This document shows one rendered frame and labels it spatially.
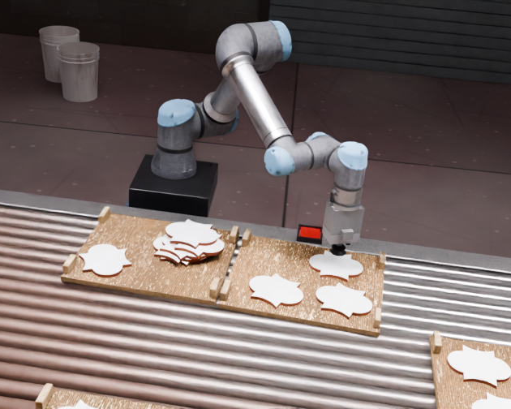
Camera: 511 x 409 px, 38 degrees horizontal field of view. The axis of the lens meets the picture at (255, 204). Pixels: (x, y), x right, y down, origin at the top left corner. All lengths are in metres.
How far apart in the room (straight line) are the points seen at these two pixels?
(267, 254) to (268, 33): 0.62
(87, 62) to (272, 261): 3.63
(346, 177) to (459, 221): 2.58
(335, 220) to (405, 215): 2.44
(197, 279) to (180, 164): 0.56
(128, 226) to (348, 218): 0.65
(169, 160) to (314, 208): 1.99
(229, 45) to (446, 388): 1.03
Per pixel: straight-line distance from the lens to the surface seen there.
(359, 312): 1.89
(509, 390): 1.80
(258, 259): 2.05
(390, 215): 4.33
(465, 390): 1.76
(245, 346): 1.79
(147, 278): 1.96
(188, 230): 2.06
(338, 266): 2.05
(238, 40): 2.04
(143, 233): 2.15
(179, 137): 2.37
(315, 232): 2.22
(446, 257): 2.25
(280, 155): 1.85
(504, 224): 4.51
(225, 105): 2.34
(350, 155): 1.86
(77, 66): 5.48
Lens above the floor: 2.06
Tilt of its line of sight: 29 degrees down
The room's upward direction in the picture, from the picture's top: 5 degrees clockwise
